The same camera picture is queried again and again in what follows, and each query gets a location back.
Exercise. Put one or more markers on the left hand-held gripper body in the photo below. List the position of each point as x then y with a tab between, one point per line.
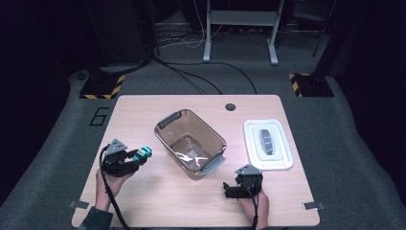
116	159

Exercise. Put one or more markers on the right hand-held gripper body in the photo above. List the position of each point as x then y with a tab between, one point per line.
250	180

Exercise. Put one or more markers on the teal toy car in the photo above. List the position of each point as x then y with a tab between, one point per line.
143	153

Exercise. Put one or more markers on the brown transparent storage bin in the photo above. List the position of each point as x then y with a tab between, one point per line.
204	132

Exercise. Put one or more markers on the person's left hand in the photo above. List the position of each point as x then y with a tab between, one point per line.
110	185

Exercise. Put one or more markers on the person's right hand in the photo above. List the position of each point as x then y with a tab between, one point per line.
260	207

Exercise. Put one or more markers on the white bin lid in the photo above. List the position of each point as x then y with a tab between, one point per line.
285	153

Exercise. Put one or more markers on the grey tape strip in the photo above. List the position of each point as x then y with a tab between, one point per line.
79	204
313	205

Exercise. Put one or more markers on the black yellow striped stand base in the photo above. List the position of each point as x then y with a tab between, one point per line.
314	84
102	86

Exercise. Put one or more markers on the dark round table grommet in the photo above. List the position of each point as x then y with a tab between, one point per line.
230	107

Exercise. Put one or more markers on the white metal stand frame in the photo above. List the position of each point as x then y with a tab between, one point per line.
245	17

